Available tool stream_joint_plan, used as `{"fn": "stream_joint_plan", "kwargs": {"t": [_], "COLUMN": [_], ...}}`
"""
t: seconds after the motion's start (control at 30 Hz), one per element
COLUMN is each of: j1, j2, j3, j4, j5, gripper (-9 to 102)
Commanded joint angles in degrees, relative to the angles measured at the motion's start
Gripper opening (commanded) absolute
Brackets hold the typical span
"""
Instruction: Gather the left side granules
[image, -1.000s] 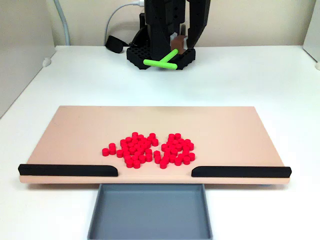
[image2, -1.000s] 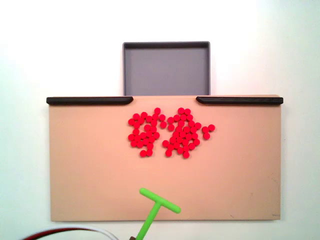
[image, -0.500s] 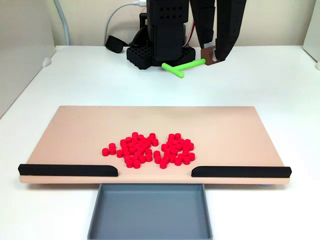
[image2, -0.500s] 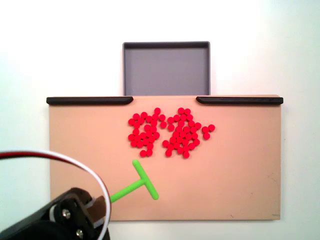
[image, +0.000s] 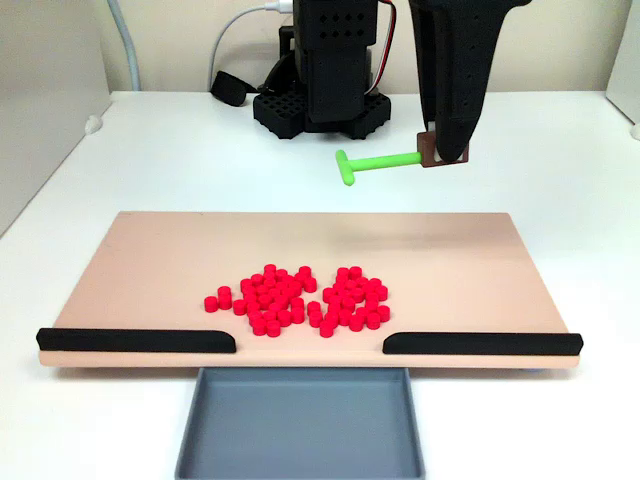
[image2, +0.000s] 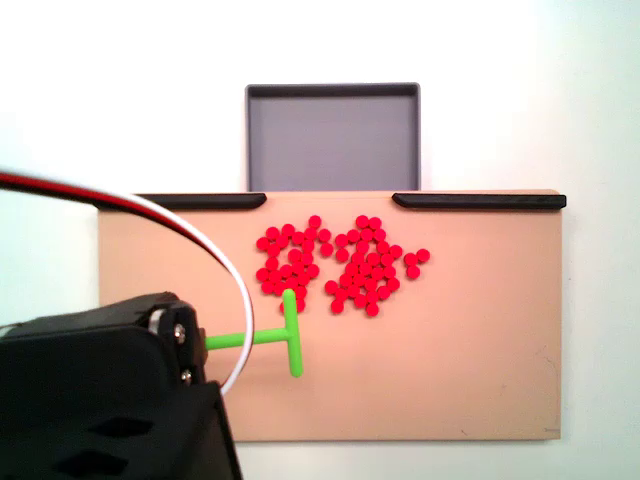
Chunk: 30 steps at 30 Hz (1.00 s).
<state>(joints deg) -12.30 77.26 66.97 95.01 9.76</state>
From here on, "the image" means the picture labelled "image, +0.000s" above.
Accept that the green T-shaped pusher tool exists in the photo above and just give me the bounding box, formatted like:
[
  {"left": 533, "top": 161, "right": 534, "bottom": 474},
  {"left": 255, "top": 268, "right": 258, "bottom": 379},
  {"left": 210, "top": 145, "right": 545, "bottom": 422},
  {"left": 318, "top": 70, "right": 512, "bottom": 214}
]
[{"left": 334, "top": 130, "right": 470, "bottom": 188}]

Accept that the beige sloped board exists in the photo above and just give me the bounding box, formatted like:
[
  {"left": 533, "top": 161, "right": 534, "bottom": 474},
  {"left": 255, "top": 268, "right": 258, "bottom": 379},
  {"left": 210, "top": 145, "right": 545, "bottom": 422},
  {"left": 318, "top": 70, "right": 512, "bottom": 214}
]
[{"left": 37, "top": 210, "right": 584, "bottom": 371}]

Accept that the grey shallow tray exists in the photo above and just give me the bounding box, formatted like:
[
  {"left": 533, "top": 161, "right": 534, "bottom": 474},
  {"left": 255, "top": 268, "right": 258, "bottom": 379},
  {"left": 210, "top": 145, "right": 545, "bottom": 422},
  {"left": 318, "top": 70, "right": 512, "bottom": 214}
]
[{"left": 173, "top": 366, "right": 428, "bottom": 480}]

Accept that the red white black servo cable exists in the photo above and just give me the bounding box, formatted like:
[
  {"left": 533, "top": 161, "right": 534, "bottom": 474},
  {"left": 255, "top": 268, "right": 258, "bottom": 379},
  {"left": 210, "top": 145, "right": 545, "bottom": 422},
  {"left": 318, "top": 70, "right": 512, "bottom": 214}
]
[{"left": 364, "top": 0, "right": 400, "bottom": 97}]

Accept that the black strap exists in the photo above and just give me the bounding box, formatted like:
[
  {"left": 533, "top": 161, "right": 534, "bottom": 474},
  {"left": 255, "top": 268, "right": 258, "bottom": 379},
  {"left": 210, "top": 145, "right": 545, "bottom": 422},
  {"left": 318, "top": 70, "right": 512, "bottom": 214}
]
[{"left": 209, "top": 70, "right": 251, "bottom": 107}]

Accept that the white USB cable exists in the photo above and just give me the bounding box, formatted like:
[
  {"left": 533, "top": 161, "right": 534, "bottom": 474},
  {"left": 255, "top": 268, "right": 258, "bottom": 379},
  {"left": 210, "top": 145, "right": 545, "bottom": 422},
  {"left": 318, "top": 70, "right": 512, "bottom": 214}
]
[{"left": 207, "top": 0, "right": 294, "bottom": 94}]

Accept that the black edge rail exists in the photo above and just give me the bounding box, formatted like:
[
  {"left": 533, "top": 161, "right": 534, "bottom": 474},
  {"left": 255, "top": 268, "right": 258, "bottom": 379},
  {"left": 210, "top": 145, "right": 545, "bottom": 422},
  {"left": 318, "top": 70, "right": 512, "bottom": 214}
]
[
  {"left": 35, "top": 327, "right": 237, "bottom": 355},
  {"left": 382, "top": 331, "right": 584, "bottom": 357}
]

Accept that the white corrugated hose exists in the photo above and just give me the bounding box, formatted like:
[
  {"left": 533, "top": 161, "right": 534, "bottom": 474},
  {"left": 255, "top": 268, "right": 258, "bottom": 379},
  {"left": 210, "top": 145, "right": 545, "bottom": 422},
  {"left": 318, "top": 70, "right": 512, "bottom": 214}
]
[{"left": 105, "top": 0, "right": 142, "bottom": 93}]

